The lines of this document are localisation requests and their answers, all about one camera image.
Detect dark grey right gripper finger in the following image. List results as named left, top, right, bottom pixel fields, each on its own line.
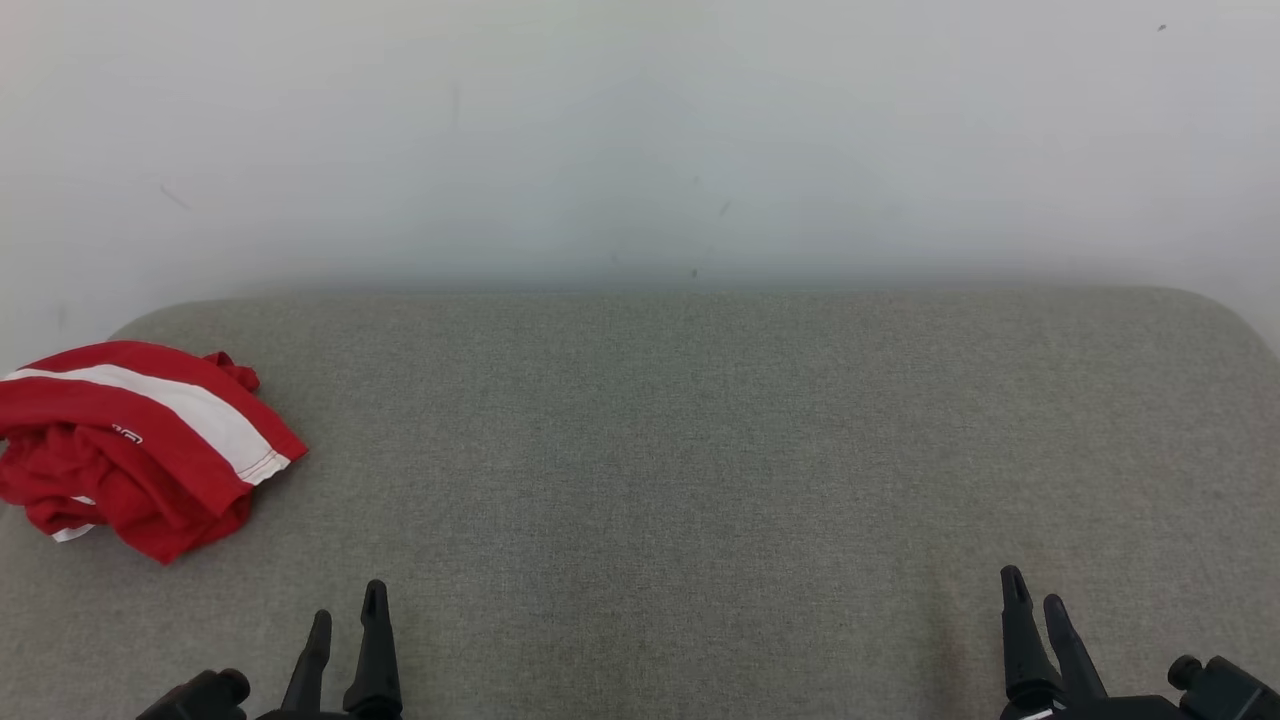
left=1043, top=594, right=1109, bottom=701
left=1000, top=566, right=1066, bottom=706

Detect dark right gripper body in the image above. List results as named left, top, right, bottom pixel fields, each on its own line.
left=1000, top=655, right=1280, bottom=720

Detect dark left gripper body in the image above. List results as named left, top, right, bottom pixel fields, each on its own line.
left=137, top=668, right=401, bottom=720

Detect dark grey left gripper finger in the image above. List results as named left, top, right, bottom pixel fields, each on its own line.
left=280, top=610, right=333, bottom=716
left=343, top=579, right=403, bottom=719

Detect red shorts with white stripe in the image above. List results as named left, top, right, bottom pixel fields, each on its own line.
left=0, top=340, right=309, bottom=566

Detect grey fabric sofa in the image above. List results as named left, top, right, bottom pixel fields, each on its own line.
left=0, top=285, right=1280, bottom=720

